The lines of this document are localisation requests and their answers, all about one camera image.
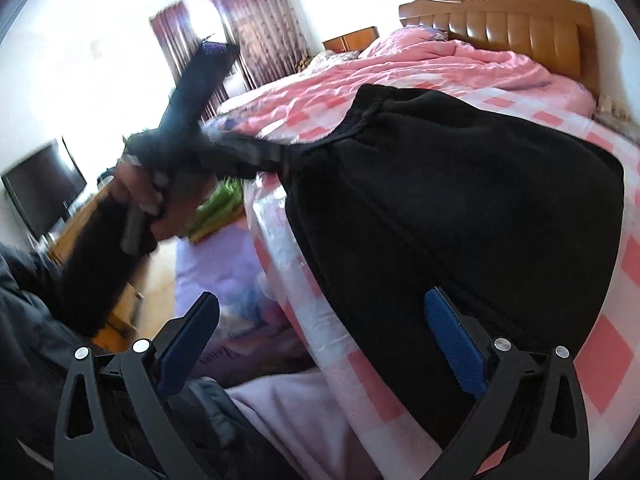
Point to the pink checked bed sheet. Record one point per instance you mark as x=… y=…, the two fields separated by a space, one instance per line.
x=615 y=360

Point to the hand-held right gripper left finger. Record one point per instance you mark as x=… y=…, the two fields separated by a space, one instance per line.
x=182 y=350

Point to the person's dark jacket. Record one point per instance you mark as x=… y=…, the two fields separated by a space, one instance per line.
x=30 y=360

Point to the person's left hand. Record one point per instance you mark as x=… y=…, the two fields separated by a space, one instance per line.
x=182 y=210

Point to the green cloth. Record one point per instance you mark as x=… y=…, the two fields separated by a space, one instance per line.
x=220 y=210

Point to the black pants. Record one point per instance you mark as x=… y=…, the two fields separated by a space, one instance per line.
x=450 y=235

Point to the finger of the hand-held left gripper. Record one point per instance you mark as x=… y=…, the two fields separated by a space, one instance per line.
x=250 y=157
x=200 y=85

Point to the person's left forearm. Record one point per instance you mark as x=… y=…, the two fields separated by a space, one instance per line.
x=100 y=270

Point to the person's pink trousered leg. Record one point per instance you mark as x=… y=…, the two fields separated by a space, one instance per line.
x=300 y=425

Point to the black television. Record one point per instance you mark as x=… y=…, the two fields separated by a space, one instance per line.
x=40 y=185

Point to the wooden nightstand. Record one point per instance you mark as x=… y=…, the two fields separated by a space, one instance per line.
x=350 y=40

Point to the pink quilt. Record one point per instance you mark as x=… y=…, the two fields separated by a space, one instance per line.
x=400 y=70

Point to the brown padded headboard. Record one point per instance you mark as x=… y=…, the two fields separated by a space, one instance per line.
x=525 y=30

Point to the dark red curtain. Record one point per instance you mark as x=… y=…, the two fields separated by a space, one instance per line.
x=170 y=35
x=265 y=25

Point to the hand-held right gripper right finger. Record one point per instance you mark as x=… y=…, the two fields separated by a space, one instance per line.
x=452 y=340

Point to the purple floral pillow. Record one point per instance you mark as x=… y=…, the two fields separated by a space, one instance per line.
x=437 y=34

